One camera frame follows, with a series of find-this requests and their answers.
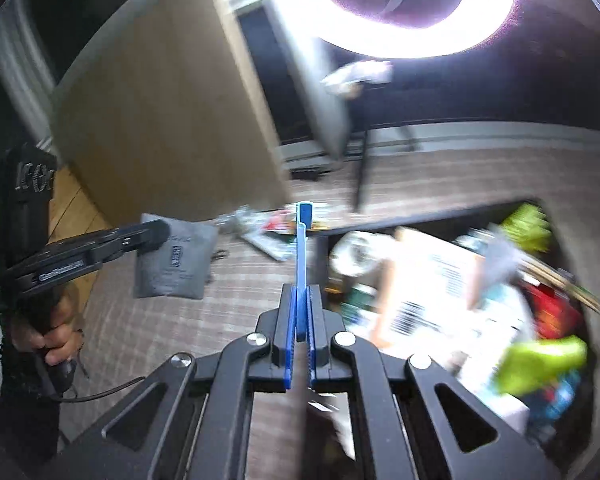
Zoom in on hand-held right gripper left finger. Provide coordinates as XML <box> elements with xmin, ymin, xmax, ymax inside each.
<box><xmin>60</xmin><ymin>282</ymin><xmax>301</xmax><ymax>480</ymax></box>

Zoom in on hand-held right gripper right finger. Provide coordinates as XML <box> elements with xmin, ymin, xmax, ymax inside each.
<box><xmin>302</xmin><ymin>282</ymin><xmax>566</xmax><ymax>480</ymax></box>

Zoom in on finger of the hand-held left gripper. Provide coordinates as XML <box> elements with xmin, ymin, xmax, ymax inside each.
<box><xmin>82</xmin><ymin>217</ymin><xmax>171</xmax><ymax>265</ymax></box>

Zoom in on grey pouch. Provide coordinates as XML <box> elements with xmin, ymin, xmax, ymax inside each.
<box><xmin>132</xmin><ymin>214</ymin><xmax>220</xmax><ymax>301</ymax></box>

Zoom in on blue plastic clip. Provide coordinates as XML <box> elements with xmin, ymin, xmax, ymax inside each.
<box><xmin>292</xmin><ymin>201</ymin><xmax>315</xmax><ymax>341</ymax></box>

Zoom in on orange labelled packet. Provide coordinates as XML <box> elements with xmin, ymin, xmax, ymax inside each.
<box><xmin>375</xmin><ymin>227</ymin><xmax>486</xmax><ymax>361</ymax></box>

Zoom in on black storage container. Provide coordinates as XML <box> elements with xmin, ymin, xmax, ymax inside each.
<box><xmin>317</xmin><ymin>195</ymin><xmax>600</xmax><ymax>461</ymax></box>

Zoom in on green packet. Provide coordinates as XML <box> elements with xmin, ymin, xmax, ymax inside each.
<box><xmin>492</xmin><ymin>335</ymin><xmax>588</xmax><ymax>396</ymax></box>

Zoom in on person's left forearm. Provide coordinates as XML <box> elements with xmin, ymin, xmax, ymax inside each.
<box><xmin>0</xmin><ymin>340</ymin><xmax>63</xmax><ymax>466</ymax></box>

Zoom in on person's left hand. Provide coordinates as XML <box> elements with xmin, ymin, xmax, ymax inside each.
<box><xmin>10</xmin><ymin>285</ymin><xmax>83</xmax><ymax>367</ymax></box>

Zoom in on pine wood board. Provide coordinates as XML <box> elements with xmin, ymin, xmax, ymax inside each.
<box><xmin>45</xmin><ymin>165</ymin><xmax>111</xmax><ymax>241</ymax></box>

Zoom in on white tape roll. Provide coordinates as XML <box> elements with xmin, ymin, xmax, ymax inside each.
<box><xmin>328</xmin><ymin>232</ymin><xmax>391</xmax><ymax>281</ymax></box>

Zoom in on wooden cabinet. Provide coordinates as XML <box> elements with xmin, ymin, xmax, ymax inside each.
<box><xmin>52</xmin><ymin>0</ymin><xmax>293</xmax><ymax>223</ymax></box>

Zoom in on black tripod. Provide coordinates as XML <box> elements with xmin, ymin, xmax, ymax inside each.
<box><xmin>347</xmin><ymin>77</ymin><xmax>416</xmax><ymax>211</ymax></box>

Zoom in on green brush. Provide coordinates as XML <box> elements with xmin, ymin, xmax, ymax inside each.
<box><xmin>500</xmin><ymin>202</ymin><xmax>551</xmax><ymax>253</ymax></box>

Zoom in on red pouch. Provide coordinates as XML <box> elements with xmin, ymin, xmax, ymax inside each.
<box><xmin>527</xmin><ymin>282</ymin><xmax>583</xmax><ymax>341</ymax></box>

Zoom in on wooden sticks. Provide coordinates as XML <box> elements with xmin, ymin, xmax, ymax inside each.
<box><xmin>520</xmin><ymin>252</ymin><xmax>600</xmax><ymax>313</ymax></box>

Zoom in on white paper tag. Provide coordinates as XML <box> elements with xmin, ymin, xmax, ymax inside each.
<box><xmin>322</xmin><ymin>60</ymin><xmax>393</xmax><ymax>93</ymax></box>

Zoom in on black cable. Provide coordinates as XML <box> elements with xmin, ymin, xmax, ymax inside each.
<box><xmin>50</xmin><ymin>375</ymin><xmax>146</xmax><ymax>403</ymax></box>

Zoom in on ring light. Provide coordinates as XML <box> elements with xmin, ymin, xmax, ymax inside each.
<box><xmin>312</xmin><ymin>0</ymin><xmax>518</xmax><ymax>59</ymax></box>

